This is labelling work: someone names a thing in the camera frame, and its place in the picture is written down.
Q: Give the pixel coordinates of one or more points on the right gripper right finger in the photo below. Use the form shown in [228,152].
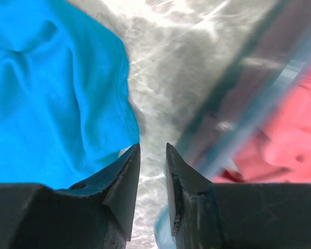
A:
[203,214]

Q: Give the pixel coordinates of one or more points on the blue t-shirt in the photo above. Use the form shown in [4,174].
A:
[64,109]

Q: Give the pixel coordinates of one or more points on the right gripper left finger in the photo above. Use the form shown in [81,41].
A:
[96,212]

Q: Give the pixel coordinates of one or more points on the salmon pink t-shirt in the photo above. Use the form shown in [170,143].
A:
[281,151]

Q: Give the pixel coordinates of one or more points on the teal plastic basket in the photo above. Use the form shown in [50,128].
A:
[275,56]

